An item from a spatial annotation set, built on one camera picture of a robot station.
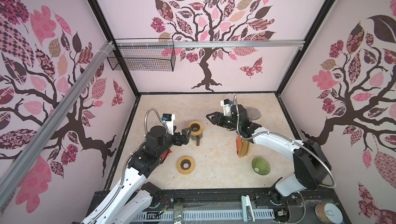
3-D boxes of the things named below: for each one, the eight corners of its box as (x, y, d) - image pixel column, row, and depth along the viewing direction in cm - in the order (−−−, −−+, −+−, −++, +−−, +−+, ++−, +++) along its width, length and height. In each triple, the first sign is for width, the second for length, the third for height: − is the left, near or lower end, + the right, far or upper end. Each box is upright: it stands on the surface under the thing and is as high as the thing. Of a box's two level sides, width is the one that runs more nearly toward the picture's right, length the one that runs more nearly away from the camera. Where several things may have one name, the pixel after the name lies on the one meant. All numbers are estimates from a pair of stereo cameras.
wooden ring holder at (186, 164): (177, 174, 83) (176, 173, 81) (178, 157, 90) (178, 155, 88) (194, 174, 83) (194, 173, 81) (195, 157, 90) (195, 155, 88)
